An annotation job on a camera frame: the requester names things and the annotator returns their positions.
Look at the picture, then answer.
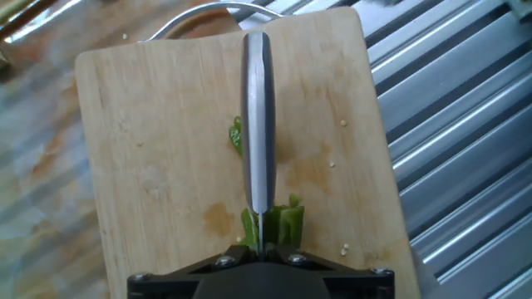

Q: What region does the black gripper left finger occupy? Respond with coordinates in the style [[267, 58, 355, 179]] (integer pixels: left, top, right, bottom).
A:
[[126, 243, 257, 299]]

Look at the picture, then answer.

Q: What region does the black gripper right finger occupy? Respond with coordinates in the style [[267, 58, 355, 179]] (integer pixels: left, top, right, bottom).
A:
[[265, 243, 396, 299]]

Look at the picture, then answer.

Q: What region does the green chili pepper piece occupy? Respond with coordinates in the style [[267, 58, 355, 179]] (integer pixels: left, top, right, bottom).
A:
[[228, 115, 244, 158]]

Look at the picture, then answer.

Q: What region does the steel kitchen knife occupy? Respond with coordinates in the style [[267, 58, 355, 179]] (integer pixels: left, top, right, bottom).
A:
[[240, 32, 277, 259]]

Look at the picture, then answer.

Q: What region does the bamboo cutting board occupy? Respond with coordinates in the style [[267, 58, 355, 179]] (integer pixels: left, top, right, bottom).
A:
[[74, 2, 421, 299]]

